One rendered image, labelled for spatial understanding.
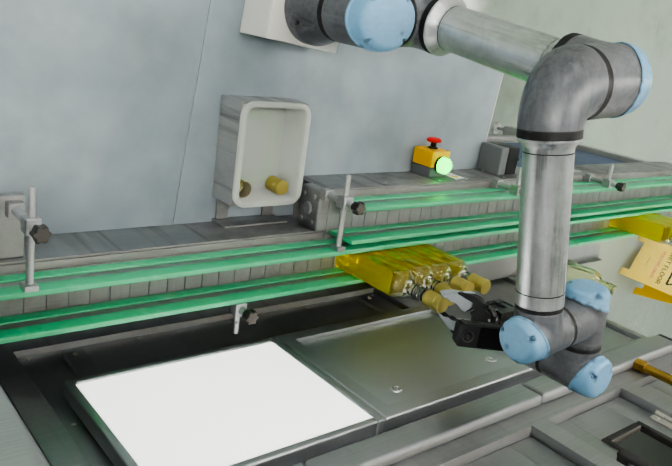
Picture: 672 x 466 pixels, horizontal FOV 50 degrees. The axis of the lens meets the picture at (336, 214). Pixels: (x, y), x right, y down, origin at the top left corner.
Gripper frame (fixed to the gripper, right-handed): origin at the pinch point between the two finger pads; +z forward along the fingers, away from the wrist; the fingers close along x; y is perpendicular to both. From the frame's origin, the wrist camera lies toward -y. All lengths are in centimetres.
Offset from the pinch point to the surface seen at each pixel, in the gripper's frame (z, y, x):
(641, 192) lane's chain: 30, 135, 8
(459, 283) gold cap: 4.3, 10.3, 1.3
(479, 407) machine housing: -17.7, -5.5, -12.6
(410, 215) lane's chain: 30.5, 19.9, 8.0
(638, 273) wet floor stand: 107, 318, -75
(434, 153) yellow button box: 36, 31, 22
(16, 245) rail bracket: 33, -72, 9
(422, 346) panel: 4.8, 2.6, -12.3
